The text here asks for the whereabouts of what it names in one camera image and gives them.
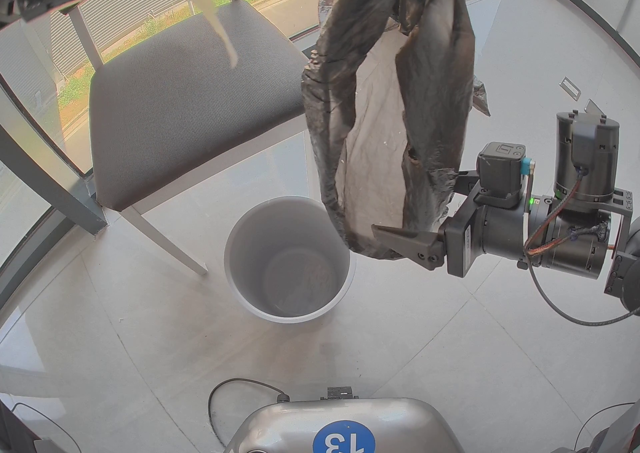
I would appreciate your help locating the window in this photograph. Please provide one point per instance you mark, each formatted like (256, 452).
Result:
(60, 186)

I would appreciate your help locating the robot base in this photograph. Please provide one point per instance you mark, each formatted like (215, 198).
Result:
(280, 426)

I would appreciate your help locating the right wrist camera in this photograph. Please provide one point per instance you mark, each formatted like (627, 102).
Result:
(500, 166)

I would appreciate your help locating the white trash bin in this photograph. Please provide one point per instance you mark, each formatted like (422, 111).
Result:
(240, 261)

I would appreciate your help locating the grey padded chair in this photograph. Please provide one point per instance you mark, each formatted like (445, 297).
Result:
(190, 91)

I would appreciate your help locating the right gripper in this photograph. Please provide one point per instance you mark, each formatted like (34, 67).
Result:
(500, 236)

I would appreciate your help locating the black plastic bag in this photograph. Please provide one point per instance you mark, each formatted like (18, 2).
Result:
(435, 66)

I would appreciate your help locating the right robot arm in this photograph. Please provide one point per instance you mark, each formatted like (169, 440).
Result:
(585, 161)

